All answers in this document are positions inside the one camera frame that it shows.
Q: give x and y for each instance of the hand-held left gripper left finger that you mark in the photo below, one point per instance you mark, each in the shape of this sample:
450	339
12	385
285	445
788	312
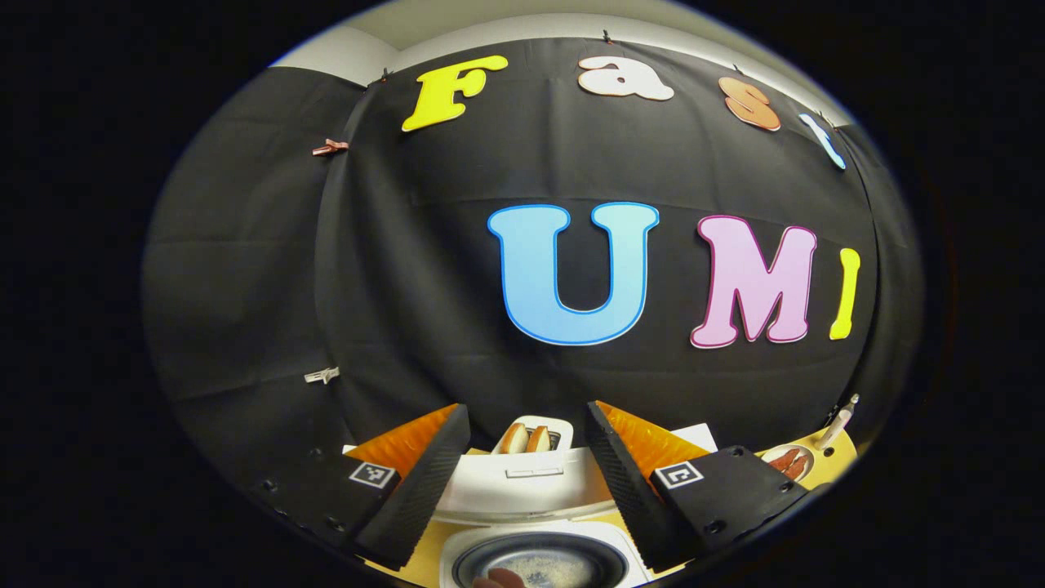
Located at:
424	482

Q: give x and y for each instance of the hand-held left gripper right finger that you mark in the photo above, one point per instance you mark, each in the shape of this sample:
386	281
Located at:
629	490

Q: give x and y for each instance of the white rice cooker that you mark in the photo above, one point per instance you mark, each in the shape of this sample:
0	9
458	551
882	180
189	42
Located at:
531	490

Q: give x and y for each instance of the white rice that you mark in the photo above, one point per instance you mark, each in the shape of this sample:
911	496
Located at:
555	572

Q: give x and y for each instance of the toasted bread slice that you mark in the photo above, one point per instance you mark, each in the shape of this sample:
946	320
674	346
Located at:
514	439
538	439

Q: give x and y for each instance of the white cloth clip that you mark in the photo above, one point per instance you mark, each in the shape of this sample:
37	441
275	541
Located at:
322	376

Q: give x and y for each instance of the red meat slice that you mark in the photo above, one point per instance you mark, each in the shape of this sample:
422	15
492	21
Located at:
782	461
798	469

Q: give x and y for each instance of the white oval plate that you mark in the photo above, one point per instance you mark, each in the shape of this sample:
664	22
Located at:
804	457

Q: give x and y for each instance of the small clear bottle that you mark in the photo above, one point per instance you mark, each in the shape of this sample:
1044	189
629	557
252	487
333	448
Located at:
839	420

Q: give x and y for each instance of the black backdrop cloth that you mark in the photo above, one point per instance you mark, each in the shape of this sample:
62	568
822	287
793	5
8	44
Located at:
408	245

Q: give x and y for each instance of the brown cloth clip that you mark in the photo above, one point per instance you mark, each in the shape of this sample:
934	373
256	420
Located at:
331	148

